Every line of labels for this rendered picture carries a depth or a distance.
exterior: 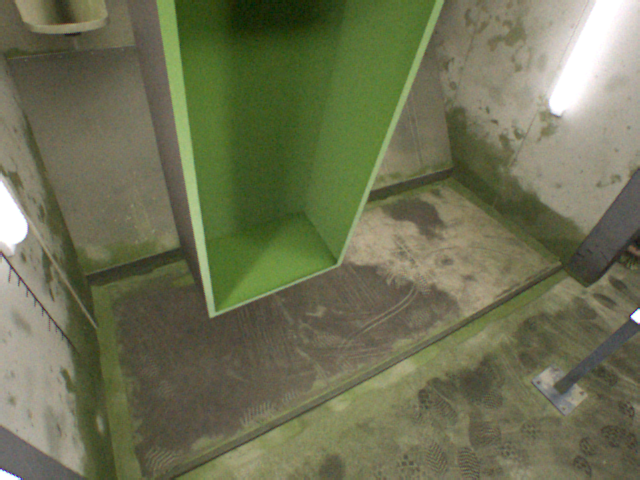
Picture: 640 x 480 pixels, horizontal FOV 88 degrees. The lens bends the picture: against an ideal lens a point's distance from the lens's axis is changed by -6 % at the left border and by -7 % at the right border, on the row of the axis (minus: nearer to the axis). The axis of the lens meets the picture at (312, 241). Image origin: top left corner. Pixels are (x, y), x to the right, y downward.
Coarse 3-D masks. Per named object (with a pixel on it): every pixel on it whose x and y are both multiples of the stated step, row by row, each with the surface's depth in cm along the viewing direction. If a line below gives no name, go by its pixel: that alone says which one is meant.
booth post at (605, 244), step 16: (624, 192) 183; (624, 208) 185; (608, 224) 195; (624, 224) 187; (592, 240) 205; (608, 240) 197; (624, 240) 189; (576, 256) 217; (592, 256) 208; (608, 256) 199; (576, 272) 219; (592, 272) 210
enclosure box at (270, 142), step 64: (128, 0) 72; (192, 0) 81; (256, 0) 88; (320, 0) 96; (384, 0) 88; (192, 64) 93; (256, 64) 102; (320, 64) 113; (384, 64) 96; (192, 128) 108; (256, 128) 121; (320, 128) 136; (384, 128) 104; (192, 192) 81; (256, 192) 147; (320, 192) 153; (192, 256) 115; (256, 256) 154; (320, 256) 159
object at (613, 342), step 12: (624, 324) 129; (636, 324) 126; (612, 336) 135; (624, 336) 131; (600, 348) 140; (612, 348) 136; (588, 360) 146; (600, 360) 142; (576, 372) 153; (564, 384) 160
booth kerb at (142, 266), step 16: (416, 176) 271; (432, 176) 279; (448, 176) 290; (384, 192) 262; (400, 192) 272; (160, 256) 200; (176, 256) 205; (96, 272) 185; (112, 272) 190; (128, 272) 196; (144, 272) 201
